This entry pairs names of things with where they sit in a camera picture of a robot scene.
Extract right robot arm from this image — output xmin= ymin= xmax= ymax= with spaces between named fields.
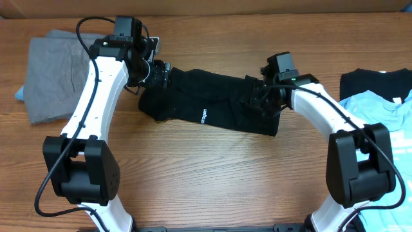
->
xmin=247 ymin=52 xmax=400 ymax=231

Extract black t-shirt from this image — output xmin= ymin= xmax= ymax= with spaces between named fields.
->
xmin=138 ymin=68 xmax=280 ymax=136

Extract black garment under pile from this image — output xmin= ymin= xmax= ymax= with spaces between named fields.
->
xmin=339 ymin=68 xmax=411 ymax=102

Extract light blue printed t-shirt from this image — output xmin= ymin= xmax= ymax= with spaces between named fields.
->
xmin=337 ymin=89 xmax=412 ymax=232

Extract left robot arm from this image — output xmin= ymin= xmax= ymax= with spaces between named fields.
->
xmin=34 ymin=16 xmax=171 ymax=231

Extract light blue folded cloth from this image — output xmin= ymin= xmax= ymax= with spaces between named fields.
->
xmin=15 ymin=86 xmax=24 ymax=101

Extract folded grey trousers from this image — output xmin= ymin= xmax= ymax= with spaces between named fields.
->
xmin=23 ymin=30 xmax=89 ymax=124

